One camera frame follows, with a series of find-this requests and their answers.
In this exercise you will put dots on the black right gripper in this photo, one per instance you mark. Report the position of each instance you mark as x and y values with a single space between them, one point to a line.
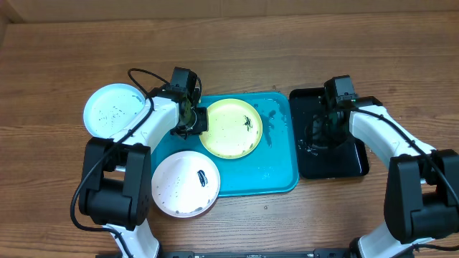
318 136

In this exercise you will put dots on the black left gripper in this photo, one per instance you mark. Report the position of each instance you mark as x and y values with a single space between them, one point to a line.
201 125

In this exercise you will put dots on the yellow plate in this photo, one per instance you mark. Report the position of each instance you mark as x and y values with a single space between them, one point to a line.
234 129

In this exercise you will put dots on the pink-rimmed white plate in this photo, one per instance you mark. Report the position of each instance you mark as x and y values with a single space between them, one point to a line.
185 184

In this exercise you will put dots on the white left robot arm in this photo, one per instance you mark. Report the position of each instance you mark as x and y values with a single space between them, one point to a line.
127 125

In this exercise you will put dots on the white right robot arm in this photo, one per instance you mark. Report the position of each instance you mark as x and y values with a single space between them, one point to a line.
421 199

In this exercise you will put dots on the black rectangular tray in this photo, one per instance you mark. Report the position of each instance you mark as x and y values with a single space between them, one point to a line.
347 160

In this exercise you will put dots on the teal plastic tray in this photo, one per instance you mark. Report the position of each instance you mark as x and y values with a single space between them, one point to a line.
269 169

